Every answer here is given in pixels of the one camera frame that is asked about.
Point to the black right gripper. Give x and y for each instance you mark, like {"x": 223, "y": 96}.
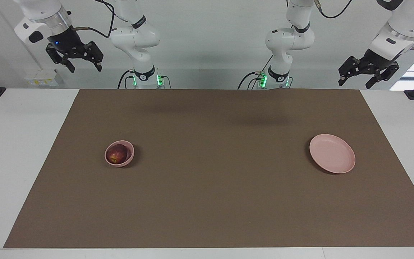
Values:
{"x": 65, "y": 41}

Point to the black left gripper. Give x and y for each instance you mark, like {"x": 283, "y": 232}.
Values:
{"x": 374, "y": 61}

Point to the dark red apple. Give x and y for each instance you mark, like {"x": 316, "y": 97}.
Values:
{"x": 117, "y": 154}

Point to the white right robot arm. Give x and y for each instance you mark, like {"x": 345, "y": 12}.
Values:
{"x": 135, "y": 36}

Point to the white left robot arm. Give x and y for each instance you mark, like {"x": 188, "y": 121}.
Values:
{"x": 289, "y": 39}

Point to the pink plate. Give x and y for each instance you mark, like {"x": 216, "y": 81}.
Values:
{"x": 332, "y": 153}

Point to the pink bowl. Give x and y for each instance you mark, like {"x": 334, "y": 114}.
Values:
{"x": 129, "y": 158}

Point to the brown table mat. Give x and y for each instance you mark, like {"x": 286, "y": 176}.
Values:
{"x": 207, "y": 201}

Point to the white wall power outlet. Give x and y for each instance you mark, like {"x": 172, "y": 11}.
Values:
{"x": 41, "y": 77}

